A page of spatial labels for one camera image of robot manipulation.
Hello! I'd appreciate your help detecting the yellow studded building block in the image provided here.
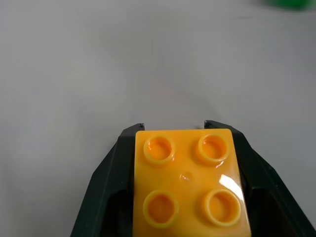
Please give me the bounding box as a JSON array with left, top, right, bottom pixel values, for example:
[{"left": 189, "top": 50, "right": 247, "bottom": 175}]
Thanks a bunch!
[{"left": 132, "top": 128, "right": 252, "bottom": 237}]

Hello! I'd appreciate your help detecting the green building block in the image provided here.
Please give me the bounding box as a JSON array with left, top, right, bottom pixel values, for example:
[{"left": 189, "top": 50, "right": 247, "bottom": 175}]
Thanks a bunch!
[{"left": 261, "top": 0, "right": 316, "bottom": 12}]

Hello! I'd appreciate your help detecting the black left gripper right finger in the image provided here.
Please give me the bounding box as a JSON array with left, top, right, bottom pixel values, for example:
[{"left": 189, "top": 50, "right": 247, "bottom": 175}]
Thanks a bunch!
[{"left": 203, "top": 119, "right": 316, "bottom": 237}]

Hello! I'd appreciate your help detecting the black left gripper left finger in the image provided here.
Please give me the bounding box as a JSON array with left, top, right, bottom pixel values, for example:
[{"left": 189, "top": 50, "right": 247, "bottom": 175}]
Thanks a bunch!
[{"left": 70, "top": 122, "right": 146, "bottom": 237}]

